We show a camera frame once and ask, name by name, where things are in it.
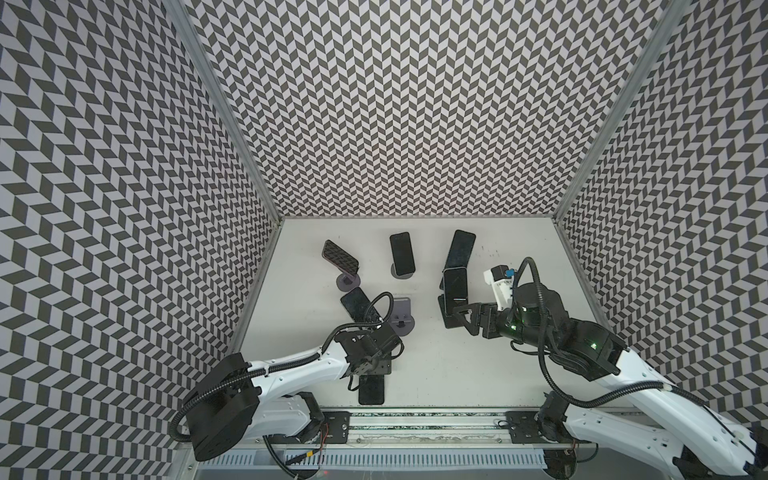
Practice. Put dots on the black phone back centre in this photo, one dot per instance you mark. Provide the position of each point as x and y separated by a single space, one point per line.
403 265

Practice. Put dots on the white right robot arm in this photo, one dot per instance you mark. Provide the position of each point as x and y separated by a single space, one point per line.
642 415

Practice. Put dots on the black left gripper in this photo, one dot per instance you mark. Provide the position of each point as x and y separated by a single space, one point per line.
384 365

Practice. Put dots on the phone reflecting pattern far left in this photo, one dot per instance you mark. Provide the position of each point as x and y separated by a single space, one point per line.
340 258

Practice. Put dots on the black phone on black stand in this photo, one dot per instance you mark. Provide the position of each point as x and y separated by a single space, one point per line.
455 285

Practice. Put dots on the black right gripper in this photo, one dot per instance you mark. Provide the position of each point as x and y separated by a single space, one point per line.
487 312

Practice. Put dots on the black phone back right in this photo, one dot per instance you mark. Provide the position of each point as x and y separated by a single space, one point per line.
460 250

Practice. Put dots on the grey stand far left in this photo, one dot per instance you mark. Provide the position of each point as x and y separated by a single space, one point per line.
346 282

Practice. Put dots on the grey stand front right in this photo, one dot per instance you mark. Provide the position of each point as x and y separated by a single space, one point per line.
401 319

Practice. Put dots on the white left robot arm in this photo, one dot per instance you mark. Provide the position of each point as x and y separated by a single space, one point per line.
241 399

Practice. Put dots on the purple phone stand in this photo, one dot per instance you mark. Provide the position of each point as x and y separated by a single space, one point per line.
357 305

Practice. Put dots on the white ventilation grille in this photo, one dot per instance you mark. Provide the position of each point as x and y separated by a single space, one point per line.
425 460

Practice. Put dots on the black folding phone stand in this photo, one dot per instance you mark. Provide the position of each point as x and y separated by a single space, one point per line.
446 310

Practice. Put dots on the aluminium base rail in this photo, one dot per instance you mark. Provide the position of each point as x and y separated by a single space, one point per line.
439 427

